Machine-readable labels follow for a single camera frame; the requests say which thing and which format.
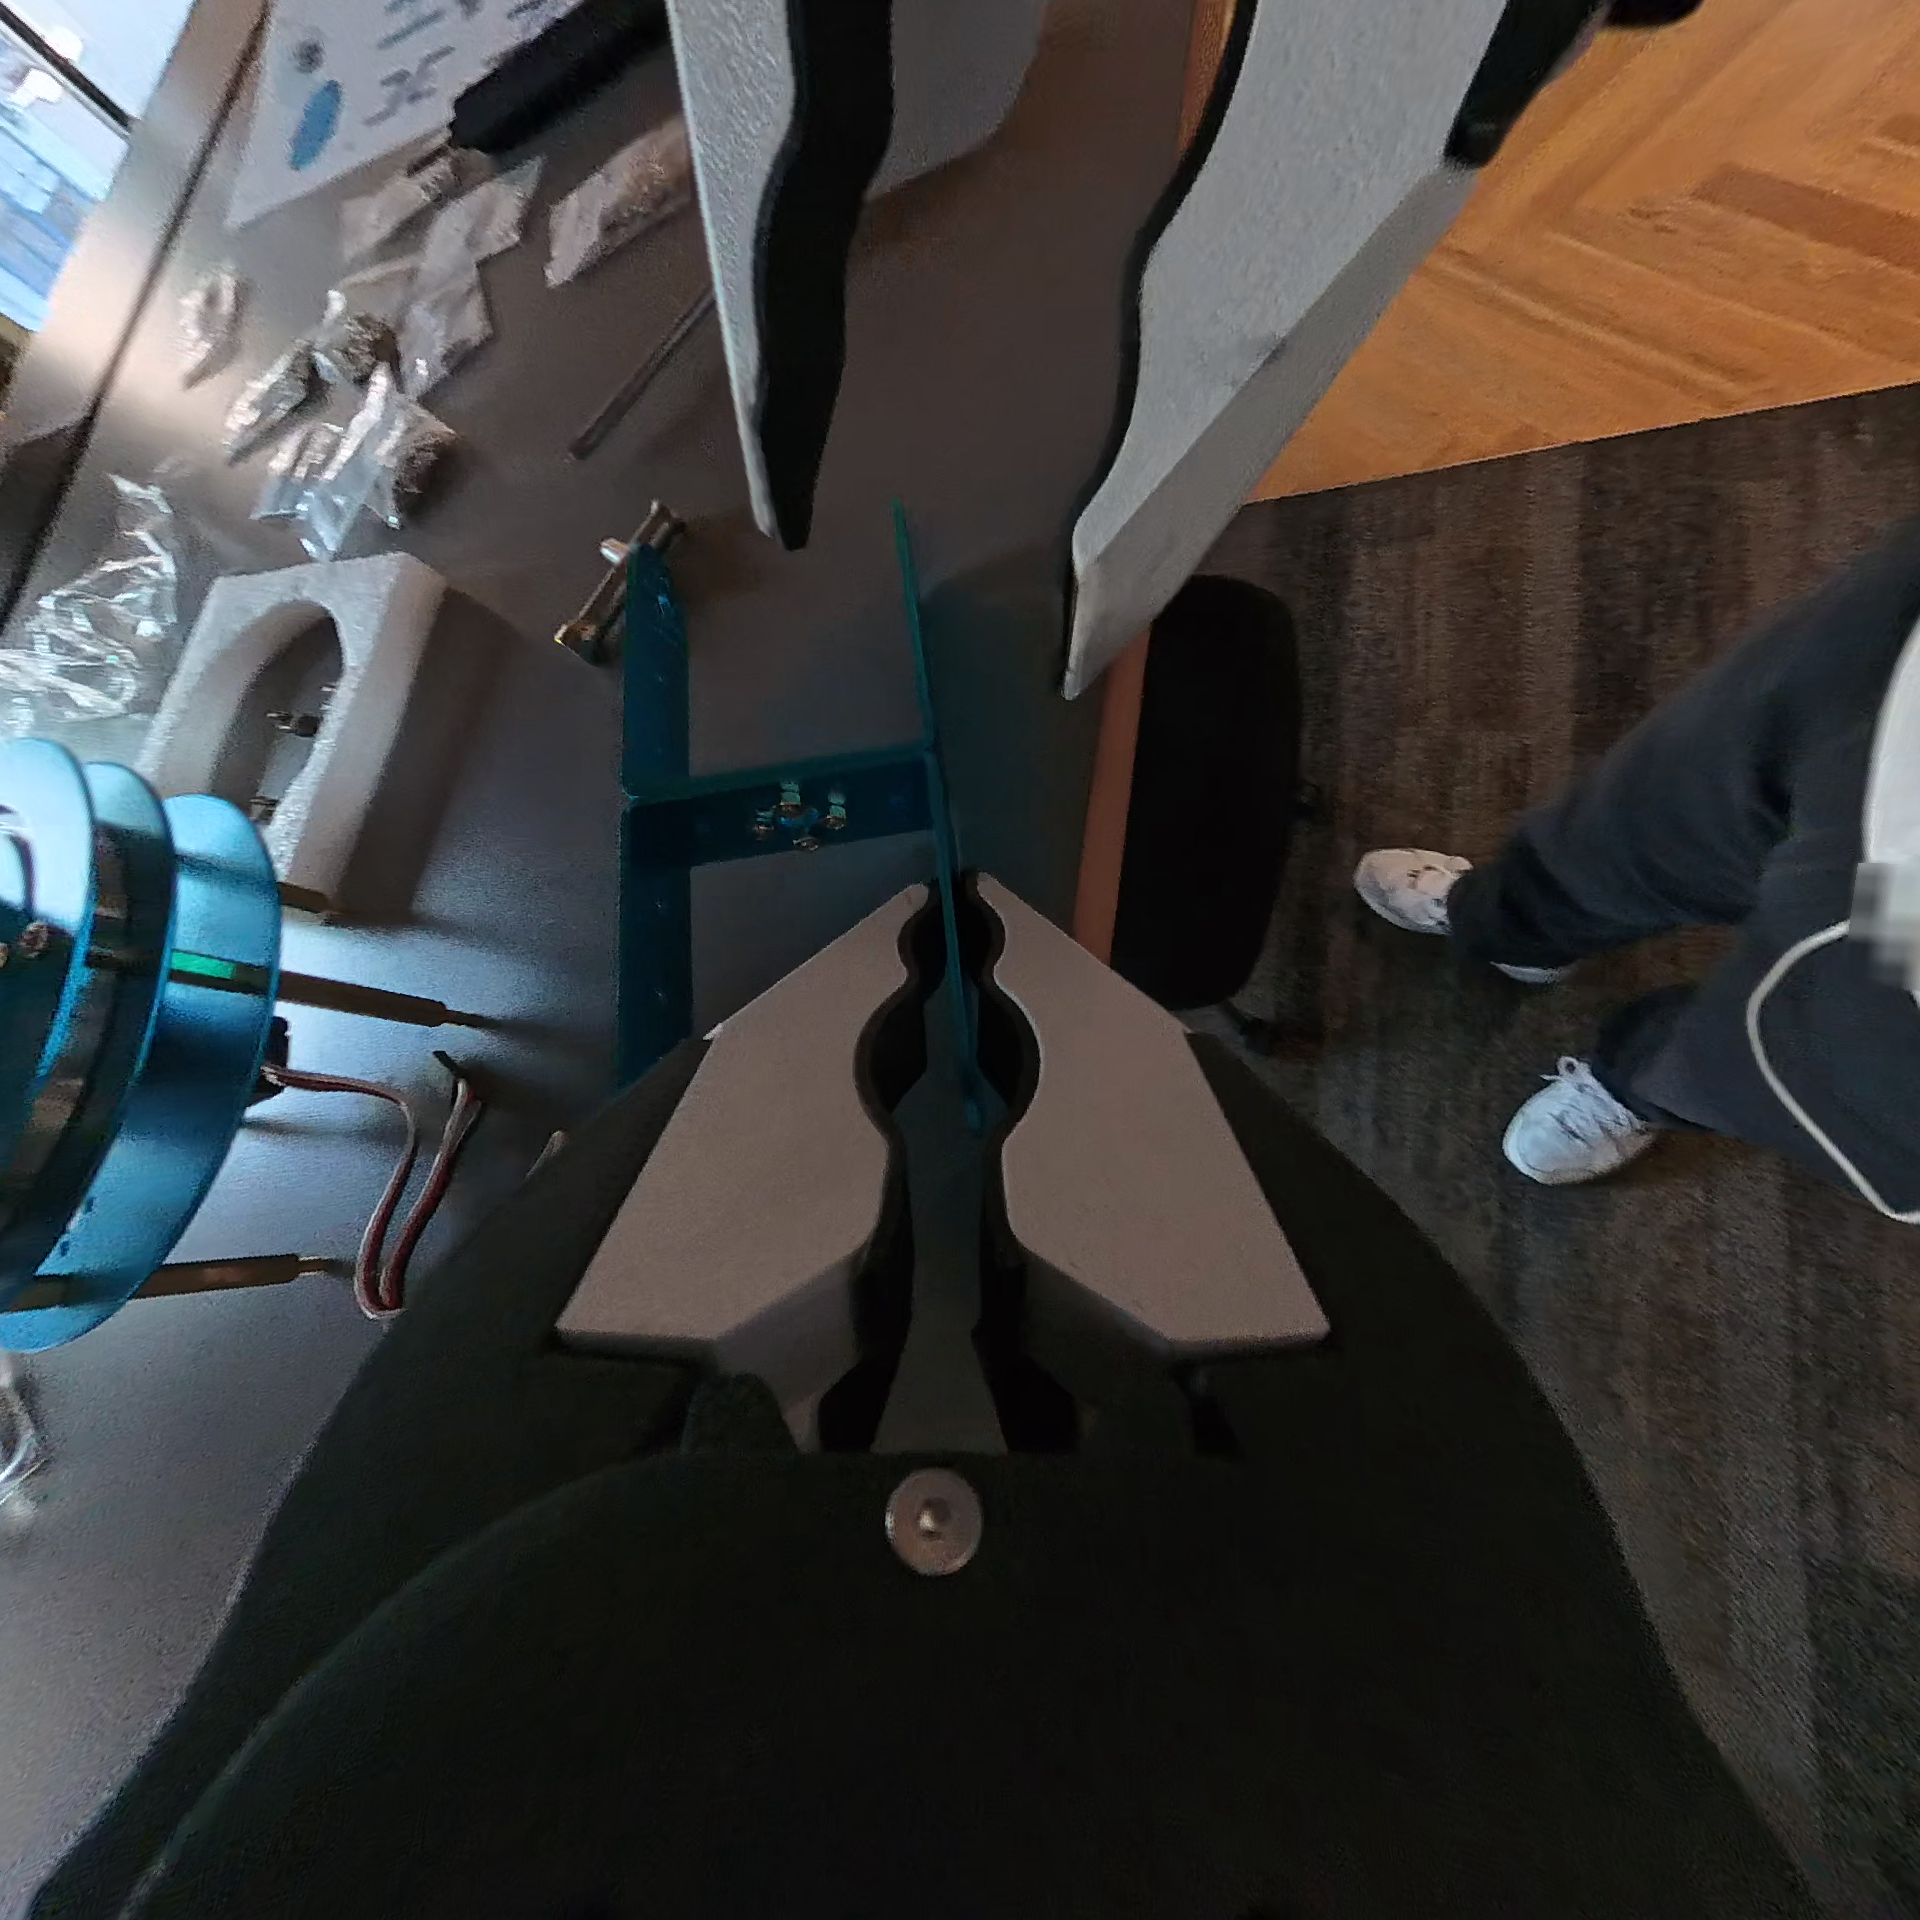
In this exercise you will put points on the window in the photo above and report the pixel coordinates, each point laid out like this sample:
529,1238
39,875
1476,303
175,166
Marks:
54,166

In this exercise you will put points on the blue metal bracket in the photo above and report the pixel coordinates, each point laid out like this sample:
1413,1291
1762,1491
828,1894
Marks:
657,720

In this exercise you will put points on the clear bag of screws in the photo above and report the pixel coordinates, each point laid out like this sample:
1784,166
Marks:
436,218
270,398
210,317
450,323
352,458
615,211
358,332

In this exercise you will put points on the white sneaker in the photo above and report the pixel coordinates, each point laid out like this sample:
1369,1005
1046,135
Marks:
1412,885
1575,1125

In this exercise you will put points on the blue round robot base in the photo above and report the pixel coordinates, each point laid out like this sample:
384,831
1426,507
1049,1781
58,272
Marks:
136,1051

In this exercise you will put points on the white foam block round cutout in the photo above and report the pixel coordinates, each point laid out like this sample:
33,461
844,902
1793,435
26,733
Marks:
399,720

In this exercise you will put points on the crumpled clear plastic wrap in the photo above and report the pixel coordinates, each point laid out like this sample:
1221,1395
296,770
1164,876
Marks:
90,629

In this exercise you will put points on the metal cross wrench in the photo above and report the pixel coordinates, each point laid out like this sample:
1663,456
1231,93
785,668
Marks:
615,592

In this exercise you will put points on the black office chair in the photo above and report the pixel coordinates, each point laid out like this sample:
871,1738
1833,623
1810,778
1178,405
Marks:
1208,780

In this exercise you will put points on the white instruction sheet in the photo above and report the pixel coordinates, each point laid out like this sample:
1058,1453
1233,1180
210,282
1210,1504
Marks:
345,106

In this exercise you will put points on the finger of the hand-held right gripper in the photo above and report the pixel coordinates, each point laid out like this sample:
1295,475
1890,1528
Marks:
743,224
1290,240

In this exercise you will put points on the person's dark trouser leg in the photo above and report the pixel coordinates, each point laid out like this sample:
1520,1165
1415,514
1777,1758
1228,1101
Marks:
1694,780
1769,1051

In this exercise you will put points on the person's white shirt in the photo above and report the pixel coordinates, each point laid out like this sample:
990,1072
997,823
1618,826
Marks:
1894,735

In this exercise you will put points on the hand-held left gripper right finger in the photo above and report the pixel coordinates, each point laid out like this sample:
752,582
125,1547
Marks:
1156,1186

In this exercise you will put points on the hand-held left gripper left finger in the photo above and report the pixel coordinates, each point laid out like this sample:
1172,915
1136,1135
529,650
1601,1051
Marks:
721,1172

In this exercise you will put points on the dark grey desk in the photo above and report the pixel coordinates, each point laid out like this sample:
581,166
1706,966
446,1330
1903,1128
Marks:
181,1576

